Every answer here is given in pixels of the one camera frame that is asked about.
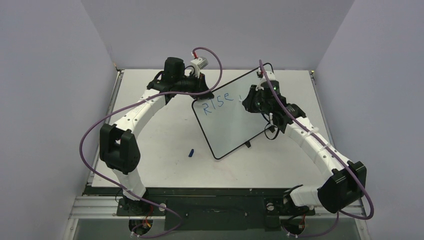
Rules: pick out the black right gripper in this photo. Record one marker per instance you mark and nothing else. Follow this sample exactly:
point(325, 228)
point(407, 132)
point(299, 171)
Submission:
point(249, 100)

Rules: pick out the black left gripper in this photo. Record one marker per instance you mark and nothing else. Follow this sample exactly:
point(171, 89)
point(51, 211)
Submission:
point(200, 83)

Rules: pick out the white whiteboard black frame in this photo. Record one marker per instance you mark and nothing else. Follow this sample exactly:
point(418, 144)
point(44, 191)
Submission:
point(225, 123)

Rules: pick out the blue marker cap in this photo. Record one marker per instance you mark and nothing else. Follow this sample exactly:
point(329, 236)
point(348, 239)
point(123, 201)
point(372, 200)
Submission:
point(191, 153)

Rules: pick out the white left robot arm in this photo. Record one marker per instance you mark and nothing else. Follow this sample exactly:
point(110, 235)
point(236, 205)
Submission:
point(118, 141)

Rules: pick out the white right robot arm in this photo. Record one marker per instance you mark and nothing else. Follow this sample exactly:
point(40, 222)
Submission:
point(344, 179)

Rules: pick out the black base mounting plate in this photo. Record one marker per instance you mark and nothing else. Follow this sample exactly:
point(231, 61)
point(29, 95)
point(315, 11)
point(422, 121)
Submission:
point(208, 209)

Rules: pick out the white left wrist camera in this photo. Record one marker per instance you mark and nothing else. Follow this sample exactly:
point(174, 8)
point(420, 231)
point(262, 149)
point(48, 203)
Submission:
point(198, 64)

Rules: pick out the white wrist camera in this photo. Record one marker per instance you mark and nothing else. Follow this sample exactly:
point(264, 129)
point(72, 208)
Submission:
point(198, 64)
point(263, 79)

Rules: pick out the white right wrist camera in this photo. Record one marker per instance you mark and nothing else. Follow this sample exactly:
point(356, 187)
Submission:
point(263, 79)

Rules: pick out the aluminium frame rail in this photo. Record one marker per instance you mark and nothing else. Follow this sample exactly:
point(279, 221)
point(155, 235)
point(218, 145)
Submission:
point(105, 207)

